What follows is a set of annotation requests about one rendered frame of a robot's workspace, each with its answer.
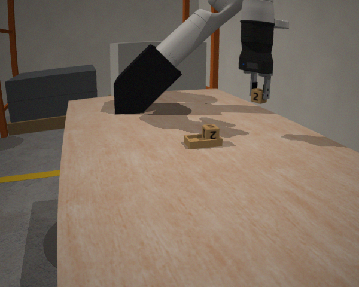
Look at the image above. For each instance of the tan wooden number cube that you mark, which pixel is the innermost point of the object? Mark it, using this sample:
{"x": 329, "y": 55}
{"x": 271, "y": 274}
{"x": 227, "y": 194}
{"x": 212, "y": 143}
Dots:
{"x": 256, "y": 96}
{"x": 210, "y": 131}

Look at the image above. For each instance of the tan wooden tray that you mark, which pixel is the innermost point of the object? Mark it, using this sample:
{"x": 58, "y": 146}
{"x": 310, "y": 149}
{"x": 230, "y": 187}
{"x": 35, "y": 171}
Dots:
{"x": 196, "y": 141}

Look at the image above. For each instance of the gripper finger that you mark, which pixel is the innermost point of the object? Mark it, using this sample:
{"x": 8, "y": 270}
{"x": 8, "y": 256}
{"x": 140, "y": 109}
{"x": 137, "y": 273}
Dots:
{"x": 266, "y": 86}
{"x": 253, "y": 82}

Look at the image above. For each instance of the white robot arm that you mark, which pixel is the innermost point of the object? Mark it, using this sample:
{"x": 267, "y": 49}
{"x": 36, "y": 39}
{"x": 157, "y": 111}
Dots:
{"x": 196, "y": 29}

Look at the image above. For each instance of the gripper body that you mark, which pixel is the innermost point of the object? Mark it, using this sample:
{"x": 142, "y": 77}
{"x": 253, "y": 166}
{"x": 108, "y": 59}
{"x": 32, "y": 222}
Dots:
{"x": 257, "y": 26}

